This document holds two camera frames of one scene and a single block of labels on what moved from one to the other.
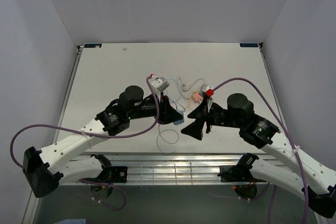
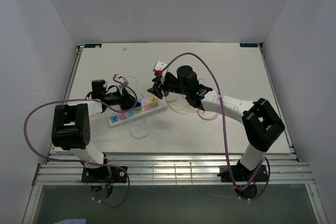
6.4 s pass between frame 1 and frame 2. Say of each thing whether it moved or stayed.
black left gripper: moved
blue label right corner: stayed
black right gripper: moved
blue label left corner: stayed
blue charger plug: moved
